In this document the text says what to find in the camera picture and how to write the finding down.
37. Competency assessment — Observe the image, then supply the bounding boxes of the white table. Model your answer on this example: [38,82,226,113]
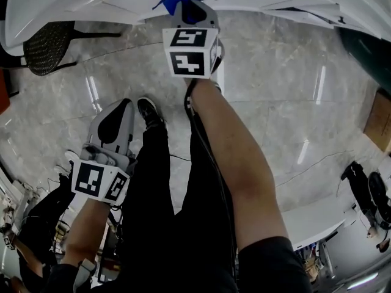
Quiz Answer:
[280,190,359,250]

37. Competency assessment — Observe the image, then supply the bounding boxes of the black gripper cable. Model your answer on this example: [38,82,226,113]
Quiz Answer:
[183,79,238,286]

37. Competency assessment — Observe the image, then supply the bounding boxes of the person's black trousers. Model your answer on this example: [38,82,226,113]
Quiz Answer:
[117,123,239,293]

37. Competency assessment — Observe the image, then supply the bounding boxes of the person's right forearm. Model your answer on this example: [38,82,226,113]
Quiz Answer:
[186,77,290,250]

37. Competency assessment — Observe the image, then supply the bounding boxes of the blue cloth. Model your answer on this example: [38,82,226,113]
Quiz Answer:
[152,0,203,24]

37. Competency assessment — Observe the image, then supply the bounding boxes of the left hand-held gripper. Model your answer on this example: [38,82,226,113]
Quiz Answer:
[70,98,137,207]

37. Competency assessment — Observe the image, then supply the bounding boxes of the person's left black shoe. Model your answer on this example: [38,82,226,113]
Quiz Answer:
[137,96,168,131]

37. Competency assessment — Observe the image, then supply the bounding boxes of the black mesh chair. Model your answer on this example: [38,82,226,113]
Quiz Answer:
[23,20,122,77]

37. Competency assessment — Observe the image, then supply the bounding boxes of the grey arm strap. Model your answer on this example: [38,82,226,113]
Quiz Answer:
[73,257,98,290]

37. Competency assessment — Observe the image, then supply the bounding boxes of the large brown cardboard box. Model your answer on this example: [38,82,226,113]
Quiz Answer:
[362,87,391,153]

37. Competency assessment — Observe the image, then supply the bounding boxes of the person's left forearm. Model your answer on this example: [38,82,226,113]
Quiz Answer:
[60,197,112,268]

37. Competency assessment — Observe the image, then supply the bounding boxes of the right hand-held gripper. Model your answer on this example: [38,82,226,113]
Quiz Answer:
[161,0,226,79]

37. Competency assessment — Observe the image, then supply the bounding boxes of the dark green board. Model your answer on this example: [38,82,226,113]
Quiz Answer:
[338,26,391,96]

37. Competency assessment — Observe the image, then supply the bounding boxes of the person's black shirt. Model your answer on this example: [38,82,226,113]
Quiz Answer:
[45,236,313,293]

